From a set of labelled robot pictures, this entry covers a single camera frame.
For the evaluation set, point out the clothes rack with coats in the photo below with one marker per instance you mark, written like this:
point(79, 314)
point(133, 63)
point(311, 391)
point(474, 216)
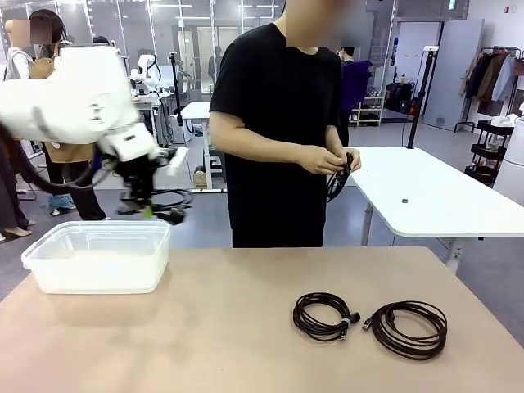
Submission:
point(487, 78)

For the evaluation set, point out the person's right forearm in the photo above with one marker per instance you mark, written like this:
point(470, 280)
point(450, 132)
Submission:
point(262, 141)

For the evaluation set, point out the grey work desk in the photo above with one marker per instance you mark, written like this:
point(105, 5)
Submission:
point(153, 104)

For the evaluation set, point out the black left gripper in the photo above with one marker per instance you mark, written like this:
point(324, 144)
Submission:
point(139, 176)

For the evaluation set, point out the person's left hand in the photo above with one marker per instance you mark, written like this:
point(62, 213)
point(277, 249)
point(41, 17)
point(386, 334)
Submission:
point(354, 159)

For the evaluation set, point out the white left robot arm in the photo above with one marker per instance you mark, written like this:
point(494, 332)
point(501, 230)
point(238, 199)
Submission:
point(61, 102)

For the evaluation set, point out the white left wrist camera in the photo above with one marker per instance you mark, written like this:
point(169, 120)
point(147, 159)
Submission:
point(178, 157)

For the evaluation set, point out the thin black tripod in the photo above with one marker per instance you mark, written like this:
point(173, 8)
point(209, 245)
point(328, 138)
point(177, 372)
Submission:
point(177, 90)

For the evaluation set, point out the wooden shoe rack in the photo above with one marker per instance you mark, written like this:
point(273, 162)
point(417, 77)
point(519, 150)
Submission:
point(370, 111)

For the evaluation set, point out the person in black t-shirt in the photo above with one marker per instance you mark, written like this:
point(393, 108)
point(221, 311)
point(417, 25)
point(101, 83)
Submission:
point(278, 102)

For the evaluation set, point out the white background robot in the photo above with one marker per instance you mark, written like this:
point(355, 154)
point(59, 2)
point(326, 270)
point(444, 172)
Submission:
point(144, 65)

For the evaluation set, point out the large white table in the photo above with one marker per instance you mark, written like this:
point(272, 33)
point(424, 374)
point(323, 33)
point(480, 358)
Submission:
point(430, 184)

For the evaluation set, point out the black bags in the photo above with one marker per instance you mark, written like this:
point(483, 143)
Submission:
point(399, 96)

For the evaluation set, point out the person in purple jacket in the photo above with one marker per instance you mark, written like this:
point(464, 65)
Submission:
point(356, 82)

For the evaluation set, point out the black tripod pole white top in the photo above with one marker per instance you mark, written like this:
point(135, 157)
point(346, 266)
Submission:
point(419, 106)

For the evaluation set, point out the man in black shirt jeans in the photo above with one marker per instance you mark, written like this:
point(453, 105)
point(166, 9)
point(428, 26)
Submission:
point(100, 40)

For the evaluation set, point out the small white desk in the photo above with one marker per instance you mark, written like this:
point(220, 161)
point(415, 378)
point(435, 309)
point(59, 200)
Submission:
point(196, 110)

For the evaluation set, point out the woman in brown apron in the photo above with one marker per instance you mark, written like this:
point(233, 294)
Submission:
point(78, 196)

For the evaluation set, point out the clear plastic storage box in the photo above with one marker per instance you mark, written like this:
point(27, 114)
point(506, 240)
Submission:
point(98, 270)

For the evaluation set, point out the person's left forearm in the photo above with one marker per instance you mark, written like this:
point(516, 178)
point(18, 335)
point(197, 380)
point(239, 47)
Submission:
point(333, 137)

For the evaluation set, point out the person's right hand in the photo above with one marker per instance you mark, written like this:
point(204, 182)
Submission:
point(321, 159)

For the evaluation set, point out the black utility cart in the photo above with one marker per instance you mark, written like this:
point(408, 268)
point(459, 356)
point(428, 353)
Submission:
point(489, 151)

